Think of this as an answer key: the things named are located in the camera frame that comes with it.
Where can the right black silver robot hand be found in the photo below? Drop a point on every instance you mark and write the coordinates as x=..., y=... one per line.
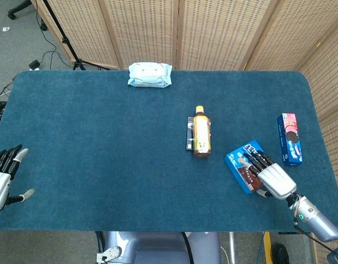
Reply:
x=277, y=180

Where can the blue chocolate chip cookie box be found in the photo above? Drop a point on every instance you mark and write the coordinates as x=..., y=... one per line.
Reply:
x=236, y=167

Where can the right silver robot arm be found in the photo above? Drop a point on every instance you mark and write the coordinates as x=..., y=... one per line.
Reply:
x=315, y=217

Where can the blue pink sandwich cookie box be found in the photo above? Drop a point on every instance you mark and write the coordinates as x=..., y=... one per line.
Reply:
x=290, y=140

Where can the small dark packet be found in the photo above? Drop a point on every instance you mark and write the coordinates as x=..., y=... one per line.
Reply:
x=188, y=132

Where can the black caster wheel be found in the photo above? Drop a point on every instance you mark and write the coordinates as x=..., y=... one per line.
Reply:
x=280, y=254

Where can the silver table leg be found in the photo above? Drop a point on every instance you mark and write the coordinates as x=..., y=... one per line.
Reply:
x=232, y=247

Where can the yellow capped tea bottle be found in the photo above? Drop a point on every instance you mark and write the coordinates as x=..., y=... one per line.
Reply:
x=202, y=132

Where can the blue carpet table mat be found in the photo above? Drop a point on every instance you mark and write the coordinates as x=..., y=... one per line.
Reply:
x=103, y=123

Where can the black power adapter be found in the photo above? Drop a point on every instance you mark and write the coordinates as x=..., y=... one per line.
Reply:
x=34, y=64

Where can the grey blue robot torso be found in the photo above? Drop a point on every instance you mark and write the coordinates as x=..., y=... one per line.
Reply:
x=158, y=247

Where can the white paper scrap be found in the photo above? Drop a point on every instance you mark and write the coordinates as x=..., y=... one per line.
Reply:
x=5, y=28

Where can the black tripod stand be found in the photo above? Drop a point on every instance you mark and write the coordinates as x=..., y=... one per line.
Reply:
x=68, y=44

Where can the light blue wet wipes pack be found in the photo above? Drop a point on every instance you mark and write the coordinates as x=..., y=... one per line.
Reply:
x=149, y=74

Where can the black office chair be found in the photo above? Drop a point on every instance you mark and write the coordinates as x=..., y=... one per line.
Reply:
x=19, y=8

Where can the wicker folding screen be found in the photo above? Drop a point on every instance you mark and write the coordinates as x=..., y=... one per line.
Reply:
x=147, y=27

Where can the white metal bracket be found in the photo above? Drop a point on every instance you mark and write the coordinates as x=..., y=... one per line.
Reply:
x=111, y=253

